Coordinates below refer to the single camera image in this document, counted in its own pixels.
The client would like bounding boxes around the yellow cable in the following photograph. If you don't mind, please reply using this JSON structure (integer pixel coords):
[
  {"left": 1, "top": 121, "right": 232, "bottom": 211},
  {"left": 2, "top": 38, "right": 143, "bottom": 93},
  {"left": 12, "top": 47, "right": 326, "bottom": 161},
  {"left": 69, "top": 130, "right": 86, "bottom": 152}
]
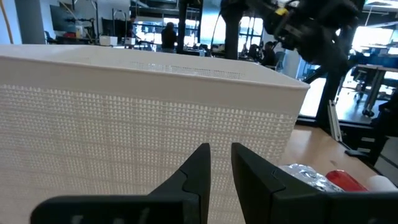
[{"left": 0, "top": 0, "right": 15, "bottom": 45}]

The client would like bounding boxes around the grey pillar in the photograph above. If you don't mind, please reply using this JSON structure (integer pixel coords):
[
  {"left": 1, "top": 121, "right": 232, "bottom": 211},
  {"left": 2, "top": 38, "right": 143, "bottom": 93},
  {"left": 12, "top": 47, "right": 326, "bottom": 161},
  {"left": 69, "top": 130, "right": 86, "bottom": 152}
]
[{"left": 14, "top": 0, "right": 47, "bottom": 45}]

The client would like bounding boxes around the white plastic bottle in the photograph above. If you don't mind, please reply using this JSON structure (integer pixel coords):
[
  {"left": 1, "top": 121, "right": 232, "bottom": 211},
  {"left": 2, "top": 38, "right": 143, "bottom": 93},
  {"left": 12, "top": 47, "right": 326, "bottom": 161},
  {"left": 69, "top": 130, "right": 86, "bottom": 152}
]
[{"left": 366, "top": 174, "right": 398, "bottom": 192}]

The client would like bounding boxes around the white box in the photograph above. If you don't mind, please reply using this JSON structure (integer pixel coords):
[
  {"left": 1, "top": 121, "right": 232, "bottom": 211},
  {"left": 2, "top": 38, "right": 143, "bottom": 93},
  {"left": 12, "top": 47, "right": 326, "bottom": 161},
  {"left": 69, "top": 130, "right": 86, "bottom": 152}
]
[{"left": 99, "top": 35, "right": 119, "bottom": 47}]

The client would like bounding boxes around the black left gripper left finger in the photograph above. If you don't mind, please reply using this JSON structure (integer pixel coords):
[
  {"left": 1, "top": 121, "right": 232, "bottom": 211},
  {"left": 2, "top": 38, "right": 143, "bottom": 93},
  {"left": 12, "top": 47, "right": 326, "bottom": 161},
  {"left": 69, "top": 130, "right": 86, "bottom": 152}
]
[{"left": 30, "top": 142, "right": 212, "bottom": 224}]

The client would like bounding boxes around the black frame post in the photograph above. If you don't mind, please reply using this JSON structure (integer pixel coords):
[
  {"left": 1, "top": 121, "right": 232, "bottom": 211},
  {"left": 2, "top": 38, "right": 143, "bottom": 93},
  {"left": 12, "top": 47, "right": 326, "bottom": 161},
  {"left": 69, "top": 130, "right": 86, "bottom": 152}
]
[
  {"left": 176, "top": 0, "right": 188, "bottom": 54},
  {"left": 220, "top": 0, "right": 249, "bottom": 60}
]

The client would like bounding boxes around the red plastic item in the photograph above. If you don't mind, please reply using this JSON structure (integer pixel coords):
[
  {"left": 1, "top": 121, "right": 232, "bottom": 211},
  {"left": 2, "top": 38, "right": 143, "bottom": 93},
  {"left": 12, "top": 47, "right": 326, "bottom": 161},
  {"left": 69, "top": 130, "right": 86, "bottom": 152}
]
[{"left": 325, "top": 169, "right": 368, "bottom": 192}]

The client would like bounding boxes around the white perforated plastic basket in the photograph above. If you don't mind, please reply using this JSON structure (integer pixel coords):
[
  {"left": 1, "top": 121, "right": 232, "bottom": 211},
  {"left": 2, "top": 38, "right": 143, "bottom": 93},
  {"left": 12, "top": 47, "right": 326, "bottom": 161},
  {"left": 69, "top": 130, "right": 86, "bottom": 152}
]
[{"left": 0, "top": 44, "right": 310, "bottom": 224}]

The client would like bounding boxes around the person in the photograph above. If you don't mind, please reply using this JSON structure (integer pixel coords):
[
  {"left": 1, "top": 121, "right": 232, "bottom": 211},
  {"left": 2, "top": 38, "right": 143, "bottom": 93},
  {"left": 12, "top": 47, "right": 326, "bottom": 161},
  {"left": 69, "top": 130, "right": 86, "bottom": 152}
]
[
  {"left": 160, "top": 21, "right": 178, "bottom": 54},
  {"left": 126, "top": 14, "right": 138, "bottom": 40},
  {"left": 246, "top": 43, "right": 262, "bottom": 62},
  {"left": 260, "top": 40, "right": 278, "bottom": 67}
]

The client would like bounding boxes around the aluminium extrusion strut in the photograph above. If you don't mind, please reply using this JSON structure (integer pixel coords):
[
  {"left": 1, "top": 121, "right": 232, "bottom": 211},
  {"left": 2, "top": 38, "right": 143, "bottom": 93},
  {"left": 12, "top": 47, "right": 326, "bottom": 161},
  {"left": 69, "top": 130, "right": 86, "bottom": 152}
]
[{"left": 327, "top": 99, "right": 343, "bottom": 143}]

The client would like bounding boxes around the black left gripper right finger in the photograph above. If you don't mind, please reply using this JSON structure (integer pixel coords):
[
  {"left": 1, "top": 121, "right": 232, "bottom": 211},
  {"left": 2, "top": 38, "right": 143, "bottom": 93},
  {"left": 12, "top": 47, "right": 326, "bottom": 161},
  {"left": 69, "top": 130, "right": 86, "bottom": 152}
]
[{"left": 231, "top": 142, "right": 398, "bottom": 224}]

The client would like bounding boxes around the office table on castors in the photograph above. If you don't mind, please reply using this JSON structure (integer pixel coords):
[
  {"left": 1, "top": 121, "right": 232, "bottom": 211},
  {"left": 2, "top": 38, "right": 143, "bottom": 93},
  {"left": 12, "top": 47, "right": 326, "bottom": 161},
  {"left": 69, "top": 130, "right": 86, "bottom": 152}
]
[{"left": 356, "top": 63, "right": 398, "bottom": 118}]

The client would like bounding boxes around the silver foil packet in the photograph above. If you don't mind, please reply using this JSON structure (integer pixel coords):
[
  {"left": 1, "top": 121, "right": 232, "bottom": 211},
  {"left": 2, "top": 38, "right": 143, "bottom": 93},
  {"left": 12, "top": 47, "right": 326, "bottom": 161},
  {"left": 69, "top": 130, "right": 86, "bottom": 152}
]
[{"left": 278, "top": 163, "right": 345, "bottom": 193}]

